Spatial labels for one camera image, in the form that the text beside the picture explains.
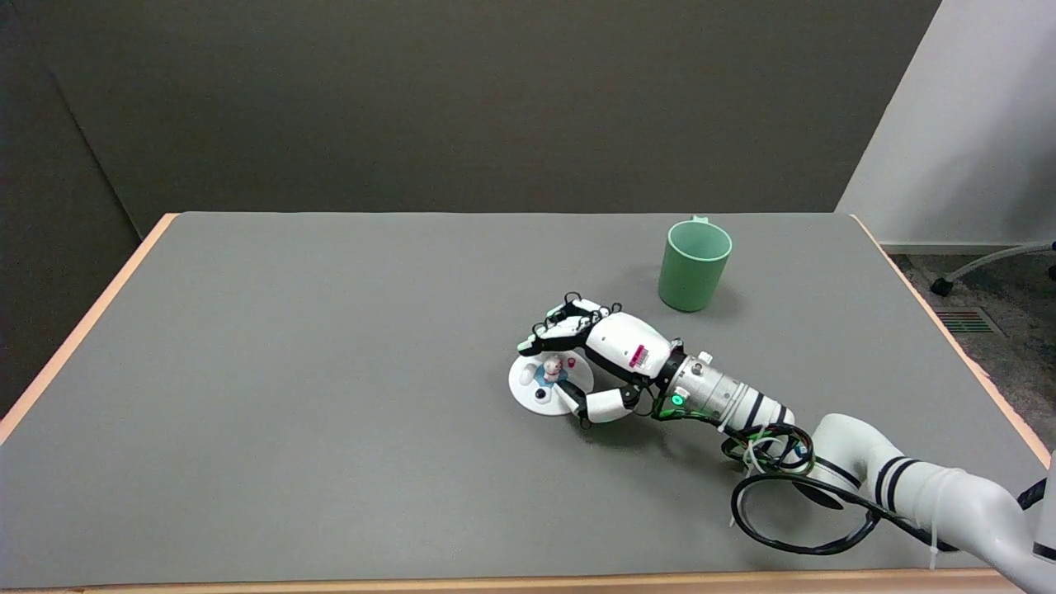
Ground white decorated small plate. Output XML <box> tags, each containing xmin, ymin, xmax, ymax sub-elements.
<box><xmin>507</xmin><ymin>351</ymin><xmax>595</xmax><ymax>417</ymax></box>

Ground black looping robot cable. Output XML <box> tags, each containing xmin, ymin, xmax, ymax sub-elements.
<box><xmin>729</xmin><ymin>419</ymin><xmax>959</xmax><ymax>556</ymax></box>

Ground grey chair base leg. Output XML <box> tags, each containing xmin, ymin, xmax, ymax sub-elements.
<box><xmin>930</xmin><ymin>241</ymin><xmax>1056</xmax><ymax>297</ymax></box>

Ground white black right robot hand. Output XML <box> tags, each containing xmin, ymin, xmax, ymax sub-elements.
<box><xmin>516</xmin><ymin>292</ymin><xmax>686</xmax><ymax>427</ymax></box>

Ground floor vent grille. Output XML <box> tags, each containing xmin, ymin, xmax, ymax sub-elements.
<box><xmin>934</xmin><ymin>307</ymin><xmax>1007</xmax><ymax>338</ymax></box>

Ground green plastic cup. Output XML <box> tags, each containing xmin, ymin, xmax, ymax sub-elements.
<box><xmin>658</xmin><ymin>215</ymin><xmax>733</xmax><ymax>314</ymax></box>

